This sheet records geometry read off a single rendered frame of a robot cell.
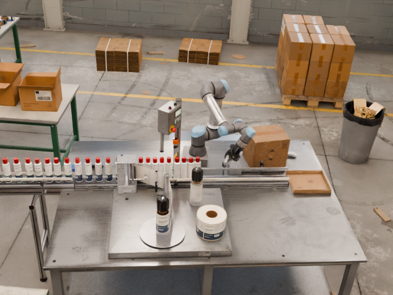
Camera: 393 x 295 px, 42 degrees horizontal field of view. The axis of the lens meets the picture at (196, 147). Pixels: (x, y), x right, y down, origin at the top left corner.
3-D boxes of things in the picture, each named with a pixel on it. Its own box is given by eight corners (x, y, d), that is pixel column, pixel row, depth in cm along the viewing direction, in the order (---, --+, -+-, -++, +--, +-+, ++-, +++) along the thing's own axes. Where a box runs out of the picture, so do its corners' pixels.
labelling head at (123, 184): (117, 192, 382) (116, 164, 369) (118, 182, 393) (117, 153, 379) (136, 192, 384) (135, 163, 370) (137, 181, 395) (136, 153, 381)
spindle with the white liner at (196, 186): (189, 206, 373) (191, 172, 357) (189, 198, 381) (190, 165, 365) (202, 206, 374) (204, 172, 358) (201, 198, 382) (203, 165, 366)
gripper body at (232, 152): (227, 158, 383) (237, 146, 378) (226, 152, 390) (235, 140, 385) (236, 163, 386) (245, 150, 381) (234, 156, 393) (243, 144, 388)
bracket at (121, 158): (116, 164, 369) (116, 163, 369) (117, 155, 378) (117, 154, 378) (135, 164, 370) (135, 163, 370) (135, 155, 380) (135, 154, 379)
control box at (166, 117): (157, 131, 380) (157, 109, 370) (169, 122, 393) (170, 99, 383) (169, 136, 376) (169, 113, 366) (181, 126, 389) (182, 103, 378)
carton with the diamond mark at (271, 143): (251, 170, 420) (255, 142, 405) (241, 154, 439) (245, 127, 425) (285, 167, 427) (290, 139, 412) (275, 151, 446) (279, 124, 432)
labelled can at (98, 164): (95, 182, 392) (93, 160, 381) (96, 178, 396) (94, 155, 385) (102, 182, 392) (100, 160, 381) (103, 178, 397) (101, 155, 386)
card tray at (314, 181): (293, 194, 400) (293, 189, 398) (285, 174, 422) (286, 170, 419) (330, 193, 403) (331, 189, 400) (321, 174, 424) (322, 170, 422)
